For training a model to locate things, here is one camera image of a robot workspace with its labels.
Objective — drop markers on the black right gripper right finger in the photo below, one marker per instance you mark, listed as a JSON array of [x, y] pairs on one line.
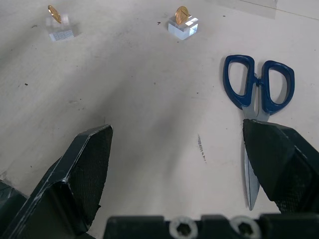
[[274, 159]]

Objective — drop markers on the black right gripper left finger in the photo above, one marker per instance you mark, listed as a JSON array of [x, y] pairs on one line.
[[74, 174]]

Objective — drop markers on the clear acrylic coin stand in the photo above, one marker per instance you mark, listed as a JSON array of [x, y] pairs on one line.
[[184, 28], [61, 29]]

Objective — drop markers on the gold coin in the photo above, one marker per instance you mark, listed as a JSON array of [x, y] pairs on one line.
[[181, 15], [54, 14]]

